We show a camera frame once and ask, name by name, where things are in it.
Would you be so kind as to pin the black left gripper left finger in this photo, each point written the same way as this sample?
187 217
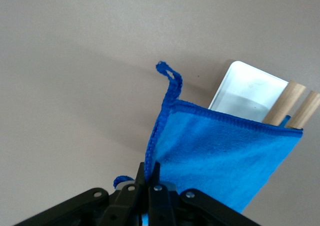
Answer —
100 208

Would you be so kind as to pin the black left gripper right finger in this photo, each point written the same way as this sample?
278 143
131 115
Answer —
175 211

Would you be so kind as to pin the blue microfibre towel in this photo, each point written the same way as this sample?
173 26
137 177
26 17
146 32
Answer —
212 148

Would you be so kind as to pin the white towel rack base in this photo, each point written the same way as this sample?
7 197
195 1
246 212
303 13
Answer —
245 91

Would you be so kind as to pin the wooden towel rack rod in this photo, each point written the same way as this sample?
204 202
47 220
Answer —
305 111
282 103

